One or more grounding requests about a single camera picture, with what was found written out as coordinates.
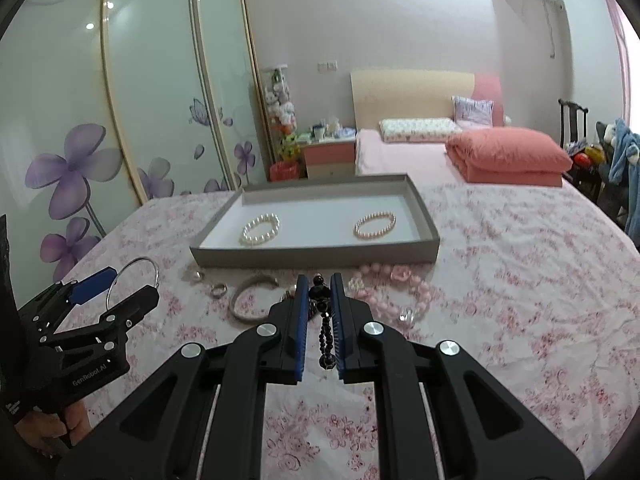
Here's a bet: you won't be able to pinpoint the silver cuff bangle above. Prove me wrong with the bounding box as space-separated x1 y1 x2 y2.
228 274 278 323

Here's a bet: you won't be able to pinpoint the blue plush robe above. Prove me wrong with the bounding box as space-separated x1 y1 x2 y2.
597 119 640 236

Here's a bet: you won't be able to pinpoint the white pearl bracelet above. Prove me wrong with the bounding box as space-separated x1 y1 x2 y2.
241 213 282 247

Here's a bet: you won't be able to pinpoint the cream and pink headboard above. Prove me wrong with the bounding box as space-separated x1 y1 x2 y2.
350 70 505 128

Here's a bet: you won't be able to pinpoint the plush toy tower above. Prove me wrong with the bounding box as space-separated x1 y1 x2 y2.
260 65 298 133

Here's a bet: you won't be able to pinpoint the flower print sliding wardrobe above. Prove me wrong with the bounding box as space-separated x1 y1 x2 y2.
0 0 273 306

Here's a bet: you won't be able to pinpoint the thin silver hoop bangle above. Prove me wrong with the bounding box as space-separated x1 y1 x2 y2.
106 256 162 318

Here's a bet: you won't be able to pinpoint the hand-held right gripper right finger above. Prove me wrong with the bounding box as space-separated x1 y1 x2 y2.
330 272 586 480

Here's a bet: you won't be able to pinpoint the floral pink bedspread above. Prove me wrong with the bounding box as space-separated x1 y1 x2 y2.
47 180 640 480

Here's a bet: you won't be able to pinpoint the white patterned pillow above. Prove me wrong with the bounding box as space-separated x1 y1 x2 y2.
378 117 463 144

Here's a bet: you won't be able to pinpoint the pink pearl bracelet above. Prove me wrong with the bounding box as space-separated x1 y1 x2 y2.
353 211 397 241

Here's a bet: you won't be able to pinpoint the dark wooden chair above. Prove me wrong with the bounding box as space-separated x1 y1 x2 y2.
558 98 606 201

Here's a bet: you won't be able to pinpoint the yellow green plush toy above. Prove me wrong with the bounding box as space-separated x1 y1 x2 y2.
277 130 301 163

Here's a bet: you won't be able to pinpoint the pink bead bracelet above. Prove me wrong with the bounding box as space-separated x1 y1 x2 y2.
347 262 433 323

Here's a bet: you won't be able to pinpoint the folded salmon quilt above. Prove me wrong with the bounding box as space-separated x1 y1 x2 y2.
445 127 573 188

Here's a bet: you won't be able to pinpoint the person's left hand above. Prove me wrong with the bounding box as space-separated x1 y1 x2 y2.
15 400 94 459

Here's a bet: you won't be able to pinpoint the bed with pink sheet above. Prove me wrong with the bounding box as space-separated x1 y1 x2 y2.
354 127 576 188

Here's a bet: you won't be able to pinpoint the red lined trash bin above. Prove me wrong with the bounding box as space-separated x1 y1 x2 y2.
269 161 301 182

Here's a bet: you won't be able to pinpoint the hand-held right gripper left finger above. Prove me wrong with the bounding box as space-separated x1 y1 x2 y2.
55 274 308 480

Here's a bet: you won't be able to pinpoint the purple patterned pillow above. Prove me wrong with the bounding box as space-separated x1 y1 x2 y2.
451 95 494 126

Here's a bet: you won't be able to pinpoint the colourful toys on chair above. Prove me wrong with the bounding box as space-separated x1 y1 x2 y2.
567 140 608 171

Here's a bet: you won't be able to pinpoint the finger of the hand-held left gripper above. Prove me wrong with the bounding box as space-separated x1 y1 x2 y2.
39 284 161 357
17 267 119 342

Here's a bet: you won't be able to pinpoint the grey shallow tray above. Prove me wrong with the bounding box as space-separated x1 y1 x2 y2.
189 173 441 267

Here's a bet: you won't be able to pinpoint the pink curtain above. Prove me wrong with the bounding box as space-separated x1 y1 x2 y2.
607 0 640 126

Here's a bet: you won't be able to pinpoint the dark bead bracelet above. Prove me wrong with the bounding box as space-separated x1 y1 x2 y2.
309 274 337 372

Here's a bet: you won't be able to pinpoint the pink and cream nightstand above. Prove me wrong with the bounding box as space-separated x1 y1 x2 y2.
301 132 358 179

